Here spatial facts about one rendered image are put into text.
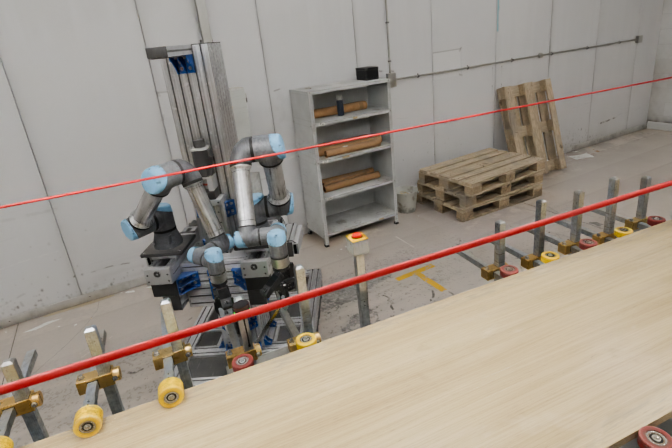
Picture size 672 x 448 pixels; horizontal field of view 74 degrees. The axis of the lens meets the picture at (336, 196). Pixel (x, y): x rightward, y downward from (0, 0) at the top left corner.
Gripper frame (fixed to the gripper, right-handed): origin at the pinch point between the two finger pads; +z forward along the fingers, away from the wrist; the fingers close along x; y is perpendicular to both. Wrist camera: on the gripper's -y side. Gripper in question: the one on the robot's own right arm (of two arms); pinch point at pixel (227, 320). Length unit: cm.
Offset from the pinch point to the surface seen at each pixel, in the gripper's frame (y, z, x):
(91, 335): -32, -31, 46
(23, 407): -33, -13, 71
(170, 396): -52, -13, 25
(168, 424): -59, -9, 27
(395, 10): 261, -132, -245
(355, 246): -34, -38, -52
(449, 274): 92, 84, -190
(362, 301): -32, -11, -54
